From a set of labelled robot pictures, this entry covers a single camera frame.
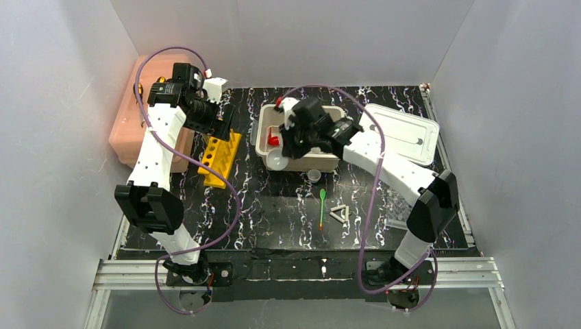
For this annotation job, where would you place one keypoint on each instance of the left yellow black screwdriver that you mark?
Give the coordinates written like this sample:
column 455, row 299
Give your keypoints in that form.
column 138, row 95

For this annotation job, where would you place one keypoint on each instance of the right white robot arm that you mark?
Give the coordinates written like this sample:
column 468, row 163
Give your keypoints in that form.
column 432, row 196

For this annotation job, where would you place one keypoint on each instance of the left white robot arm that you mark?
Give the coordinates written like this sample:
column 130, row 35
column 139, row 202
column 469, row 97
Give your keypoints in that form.
column 189, row 98

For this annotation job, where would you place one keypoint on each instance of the beige plastic bin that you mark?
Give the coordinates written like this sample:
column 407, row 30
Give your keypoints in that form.
column 314, row 160

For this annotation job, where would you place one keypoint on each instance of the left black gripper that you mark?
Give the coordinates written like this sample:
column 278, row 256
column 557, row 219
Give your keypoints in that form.
column 218, row 123

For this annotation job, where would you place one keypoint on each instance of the aluminium frame rail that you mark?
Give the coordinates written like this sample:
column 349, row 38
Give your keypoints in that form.
column 276, row 250

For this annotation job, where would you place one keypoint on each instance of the white ceramic evaporating dish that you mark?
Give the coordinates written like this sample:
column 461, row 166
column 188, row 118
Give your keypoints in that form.
column 276, row 161

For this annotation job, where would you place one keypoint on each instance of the yellow test tube rack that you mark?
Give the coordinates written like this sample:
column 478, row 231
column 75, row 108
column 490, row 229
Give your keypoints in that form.
column 219, row 156

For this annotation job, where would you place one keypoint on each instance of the white bin lid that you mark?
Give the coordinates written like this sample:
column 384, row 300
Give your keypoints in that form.
column 412, row 137

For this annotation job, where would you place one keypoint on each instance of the small white crucible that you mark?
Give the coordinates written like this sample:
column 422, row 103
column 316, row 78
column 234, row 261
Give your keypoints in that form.
column 314, row 175

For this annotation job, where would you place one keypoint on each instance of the white clay triangle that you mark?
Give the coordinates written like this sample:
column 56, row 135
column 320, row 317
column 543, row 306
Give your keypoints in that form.
column 340, row 213

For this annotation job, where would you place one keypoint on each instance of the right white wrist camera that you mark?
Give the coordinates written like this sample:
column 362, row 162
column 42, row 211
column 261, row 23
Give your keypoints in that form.
column 285, row 105

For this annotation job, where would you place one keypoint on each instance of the pink plastic storage box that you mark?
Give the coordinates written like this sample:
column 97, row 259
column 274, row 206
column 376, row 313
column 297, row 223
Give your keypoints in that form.
column 127, row 132

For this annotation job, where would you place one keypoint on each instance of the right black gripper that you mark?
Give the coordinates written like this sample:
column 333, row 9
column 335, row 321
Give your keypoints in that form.
column 294, row 141

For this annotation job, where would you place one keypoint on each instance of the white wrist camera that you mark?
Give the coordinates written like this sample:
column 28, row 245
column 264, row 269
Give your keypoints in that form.
column 214, row 88
column 285, row 105

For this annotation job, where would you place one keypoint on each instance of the clear well plate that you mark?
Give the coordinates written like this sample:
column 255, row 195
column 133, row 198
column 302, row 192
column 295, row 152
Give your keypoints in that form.
column 397, row 210

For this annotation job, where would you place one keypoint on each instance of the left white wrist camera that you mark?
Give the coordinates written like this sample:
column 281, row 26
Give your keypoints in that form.
column 214, row 88

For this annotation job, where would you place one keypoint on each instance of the red capped wash bottle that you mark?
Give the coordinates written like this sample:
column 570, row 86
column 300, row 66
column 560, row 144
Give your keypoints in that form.
column 274, row 138

